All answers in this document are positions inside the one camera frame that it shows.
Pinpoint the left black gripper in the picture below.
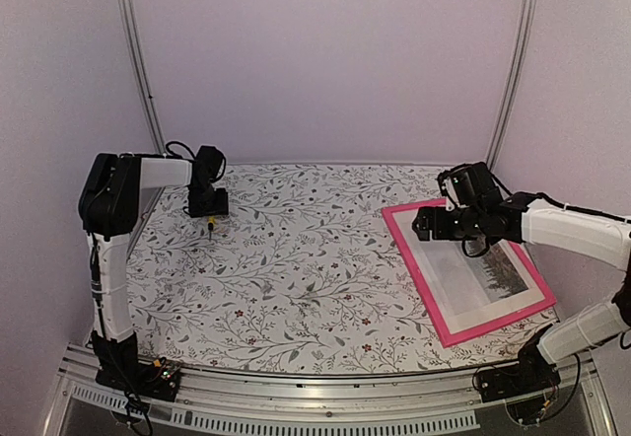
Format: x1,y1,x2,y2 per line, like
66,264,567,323
189,183,230,217

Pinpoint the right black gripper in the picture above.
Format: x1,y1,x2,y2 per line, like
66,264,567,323
413,205,485,241

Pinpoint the yellow handled screwdriver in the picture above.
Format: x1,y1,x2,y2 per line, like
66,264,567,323
207,216,216,239

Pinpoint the pink picture frame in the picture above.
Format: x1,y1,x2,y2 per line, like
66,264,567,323
382,199,556,347

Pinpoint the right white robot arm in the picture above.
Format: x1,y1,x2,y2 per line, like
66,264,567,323
411,162,630,393

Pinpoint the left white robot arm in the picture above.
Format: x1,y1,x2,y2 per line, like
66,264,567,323
78,145,229,391

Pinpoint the floral patterned table mat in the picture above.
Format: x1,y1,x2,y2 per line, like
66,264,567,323
127,165,556,375

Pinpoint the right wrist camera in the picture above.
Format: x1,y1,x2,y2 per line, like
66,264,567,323
437,170,459,211

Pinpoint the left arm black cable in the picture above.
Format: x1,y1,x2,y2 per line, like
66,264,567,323
164,140,229,183

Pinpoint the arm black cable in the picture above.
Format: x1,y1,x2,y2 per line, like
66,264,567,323
164,140,229,183
462,162,631,259

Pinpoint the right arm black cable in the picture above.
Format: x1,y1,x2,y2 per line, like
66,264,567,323
462,162,631,259

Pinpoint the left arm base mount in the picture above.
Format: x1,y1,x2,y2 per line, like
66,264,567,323
96,357,181,402

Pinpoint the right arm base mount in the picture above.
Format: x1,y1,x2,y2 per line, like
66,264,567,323
471,362,561,427

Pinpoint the aluminium front rail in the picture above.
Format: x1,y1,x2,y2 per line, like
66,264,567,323
42,345,618,435

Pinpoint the left aluminium corner post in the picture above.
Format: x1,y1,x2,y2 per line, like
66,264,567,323
117,0,166,153

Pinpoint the aluminium corner post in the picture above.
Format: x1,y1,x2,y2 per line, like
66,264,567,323
486,0,537,170
117,0,166,153

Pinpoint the right aluminium corner post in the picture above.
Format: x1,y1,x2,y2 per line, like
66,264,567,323
486,0,537,170

